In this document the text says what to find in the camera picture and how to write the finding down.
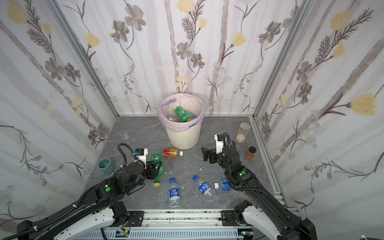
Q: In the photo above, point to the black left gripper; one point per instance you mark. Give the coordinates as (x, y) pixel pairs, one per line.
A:
(149, 169)

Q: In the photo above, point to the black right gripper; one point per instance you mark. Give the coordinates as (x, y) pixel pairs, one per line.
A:
(212, 156)

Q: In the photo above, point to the green soda bottle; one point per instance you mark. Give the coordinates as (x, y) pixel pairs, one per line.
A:
(183, 114)
(157, 160)

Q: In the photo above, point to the pepsi label clear bottle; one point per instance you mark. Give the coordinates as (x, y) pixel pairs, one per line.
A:
(204, 187)

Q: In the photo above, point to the clear bottle blue label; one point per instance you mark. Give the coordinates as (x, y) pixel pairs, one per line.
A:
(191, 117)

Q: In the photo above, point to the clear bottle blue cap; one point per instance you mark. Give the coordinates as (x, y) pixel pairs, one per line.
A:
(174, 118)

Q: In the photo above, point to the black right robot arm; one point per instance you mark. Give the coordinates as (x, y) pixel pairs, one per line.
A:
(265, 212)

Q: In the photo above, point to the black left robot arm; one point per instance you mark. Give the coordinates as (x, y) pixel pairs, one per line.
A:
(100, 206)

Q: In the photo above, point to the cream ribbed waste bin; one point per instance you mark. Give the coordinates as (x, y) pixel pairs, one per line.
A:
(185, 140)

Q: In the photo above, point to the pink plastic bin liner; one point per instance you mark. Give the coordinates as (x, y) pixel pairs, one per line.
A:
(190, 103)

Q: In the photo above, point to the red yellow juice bottle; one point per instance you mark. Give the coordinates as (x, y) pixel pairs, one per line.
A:
(172, 153)

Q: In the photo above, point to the blue label water bottle front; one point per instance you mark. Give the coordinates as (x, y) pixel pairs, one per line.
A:
(174, 194)

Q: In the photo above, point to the blue label bottle right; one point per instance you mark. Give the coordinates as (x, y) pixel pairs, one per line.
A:
(222, 185)

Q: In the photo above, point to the amber jar black lid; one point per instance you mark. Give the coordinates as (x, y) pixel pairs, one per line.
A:
(250, 154)

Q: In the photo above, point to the clear jar with beige powder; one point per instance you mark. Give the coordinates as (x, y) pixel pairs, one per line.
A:
(244, 129)

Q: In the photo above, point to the teal ceramic cup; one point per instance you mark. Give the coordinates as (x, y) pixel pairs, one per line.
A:
(106, 165)

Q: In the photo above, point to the small clear glass cup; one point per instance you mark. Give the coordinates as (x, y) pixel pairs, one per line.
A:
(124, 134)

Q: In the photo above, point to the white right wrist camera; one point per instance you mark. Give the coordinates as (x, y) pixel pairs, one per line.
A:
(220, 142)

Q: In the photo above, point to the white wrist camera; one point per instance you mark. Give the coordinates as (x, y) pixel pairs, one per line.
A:
(220, 142)
(141, 155)

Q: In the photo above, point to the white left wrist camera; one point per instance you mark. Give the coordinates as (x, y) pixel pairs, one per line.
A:
(141, 155)

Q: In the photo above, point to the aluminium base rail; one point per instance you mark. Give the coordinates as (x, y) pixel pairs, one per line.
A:
(216, 224)

